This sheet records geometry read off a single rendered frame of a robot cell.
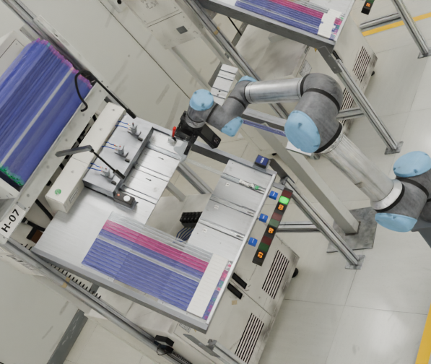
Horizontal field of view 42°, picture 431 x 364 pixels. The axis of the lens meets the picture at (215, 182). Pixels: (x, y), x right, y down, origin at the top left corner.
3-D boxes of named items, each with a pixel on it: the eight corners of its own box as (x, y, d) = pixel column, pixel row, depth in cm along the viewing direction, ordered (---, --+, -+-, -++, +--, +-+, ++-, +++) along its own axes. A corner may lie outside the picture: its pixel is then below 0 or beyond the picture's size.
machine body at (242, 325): (306, 263, 288) (235, 191, 256) (255, 395, 256) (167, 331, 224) (219, 258, 335) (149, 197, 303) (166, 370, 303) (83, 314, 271)
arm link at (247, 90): (344, 58, 161) (234, 71, 199) (327, 87, 157) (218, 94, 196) (363, 86, 167) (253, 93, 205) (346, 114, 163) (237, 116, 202)
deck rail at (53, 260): (208, 329, 202) (208, 325, 196) (206, 334, 201) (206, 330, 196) (37, 252, 214) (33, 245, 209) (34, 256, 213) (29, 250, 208)
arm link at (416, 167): (450, 172, 181) (433, 145, 174) (434, 206, 177) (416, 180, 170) (417, 170, 191) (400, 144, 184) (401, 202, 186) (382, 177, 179)
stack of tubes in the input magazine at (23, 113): (94, 84, 224) (42, 35, 210) (22, 186, 201) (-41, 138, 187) (78, 90, 233) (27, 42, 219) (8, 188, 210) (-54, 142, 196)
